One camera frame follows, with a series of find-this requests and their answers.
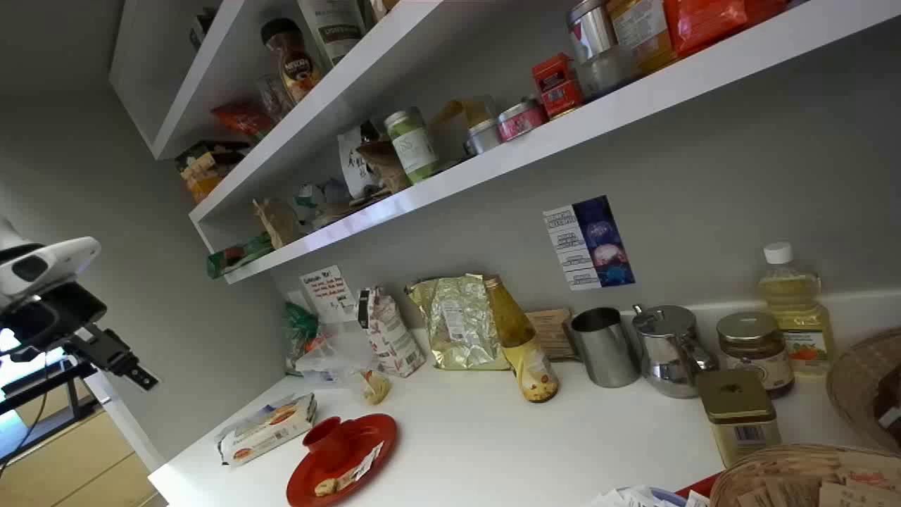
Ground glass jar brown contents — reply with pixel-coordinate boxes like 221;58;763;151
713;311;797;398

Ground yellow package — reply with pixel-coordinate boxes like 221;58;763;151
603;0;675;80

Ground yellow tall packet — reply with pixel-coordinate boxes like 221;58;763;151
483;277;563;407

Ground round wicker basket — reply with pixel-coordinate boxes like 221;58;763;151
821;328;901;456

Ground red small box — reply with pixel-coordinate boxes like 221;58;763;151
528;51;584;121

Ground clear plastic bag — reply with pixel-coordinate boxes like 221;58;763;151
279;300;380;389

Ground orange red bag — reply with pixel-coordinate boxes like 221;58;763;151
660;0;793;62

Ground brown small box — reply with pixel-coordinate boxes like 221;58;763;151
522;306;579;367

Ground steel teapot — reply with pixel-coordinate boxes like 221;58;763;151
631;303;717;400

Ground white wall shelf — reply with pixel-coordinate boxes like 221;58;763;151
186;0;901;287
107;0;444;163

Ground ring cookie on plate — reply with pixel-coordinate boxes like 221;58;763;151
311;448;383;503

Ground brown paper bag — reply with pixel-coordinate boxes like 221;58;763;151
248;194;301;251

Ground wicker basket with packets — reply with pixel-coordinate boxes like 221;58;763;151
706;442;901;507

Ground white printed shelf card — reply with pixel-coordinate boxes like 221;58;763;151
335;124;380;204

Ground white upper wall shelf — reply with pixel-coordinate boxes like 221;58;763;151
107;0;444;163

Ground green flat packets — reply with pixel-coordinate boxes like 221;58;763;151
204;235;276;283

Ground steel cup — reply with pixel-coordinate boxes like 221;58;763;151
568;306;642;393

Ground pink round tin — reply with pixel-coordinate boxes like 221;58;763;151
493;97;548;148

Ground handwritten tea sign card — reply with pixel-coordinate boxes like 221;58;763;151
299;266;361;328

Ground silver can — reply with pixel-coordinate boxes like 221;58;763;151
565;0;625;100

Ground green lid jar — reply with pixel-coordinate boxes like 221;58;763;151
383;106;441;187

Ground yellow oil bottle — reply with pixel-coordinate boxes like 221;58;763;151
751;241;835;376

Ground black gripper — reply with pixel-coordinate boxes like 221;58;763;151
0;283;159;393

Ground red plate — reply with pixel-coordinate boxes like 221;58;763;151
283;411;401;507

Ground blue white carton box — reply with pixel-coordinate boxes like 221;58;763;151
539;193;638;294

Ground gold foil bag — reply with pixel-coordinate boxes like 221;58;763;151
406;272;510;376

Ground clear plastic food container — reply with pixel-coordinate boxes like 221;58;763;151
214;393;317;467

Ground white patterned snack bag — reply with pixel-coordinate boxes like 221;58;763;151
355;284;427;380

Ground gold square tin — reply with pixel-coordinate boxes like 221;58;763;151
693;367;782;467

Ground white lower wall shelf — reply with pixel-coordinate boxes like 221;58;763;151
186;0;901;287

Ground ring cookie in plastic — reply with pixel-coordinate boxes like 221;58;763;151
361;369;394;410

